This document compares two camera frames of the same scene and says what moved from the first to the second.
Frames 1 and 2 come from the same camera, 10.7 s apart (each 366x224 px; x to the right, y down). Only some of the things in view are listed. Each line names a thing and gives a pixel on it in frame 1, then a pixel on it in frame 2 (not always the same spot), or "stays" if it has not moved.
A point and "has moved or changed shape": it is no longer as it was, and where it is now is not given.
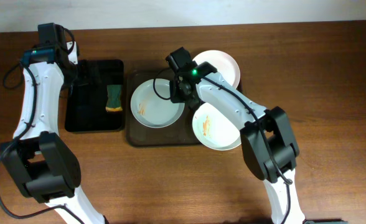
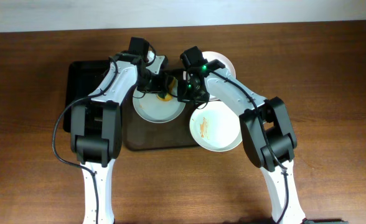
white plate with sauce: x=213 y=130 stays
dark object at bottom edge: x=324 y=221 stays
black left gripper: x=85 y=76 to x=157 y=83
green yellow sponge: x=114 y=98 has moved or changed shape
